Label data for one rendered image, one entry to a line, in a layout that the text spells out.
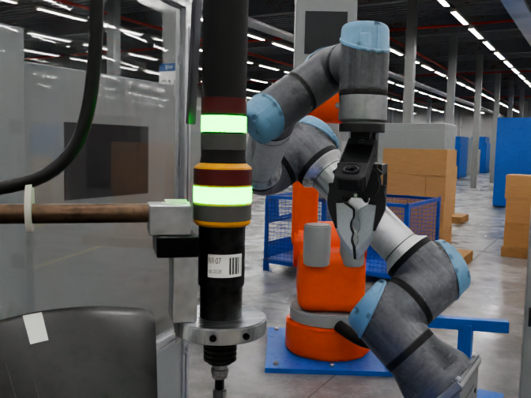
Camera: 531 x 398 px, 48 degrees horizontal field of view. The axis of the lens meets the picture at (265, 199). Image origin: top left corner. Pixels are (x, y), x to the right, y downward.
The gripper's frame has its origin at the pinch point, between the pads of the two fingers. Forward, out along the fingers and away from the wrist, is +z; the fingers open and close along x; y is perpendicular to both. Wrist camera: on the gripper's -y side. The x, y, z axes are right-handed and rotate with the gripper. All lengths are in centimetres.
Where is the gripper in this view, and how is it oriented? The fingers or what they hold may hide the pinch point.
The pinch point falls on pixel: (354, 252)
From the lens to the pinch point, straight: 94.0
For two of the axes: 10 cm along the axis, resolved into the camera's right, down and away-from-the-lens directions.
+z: -0.2, 10.0, 0.9
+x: -9.4, -0.5, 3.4
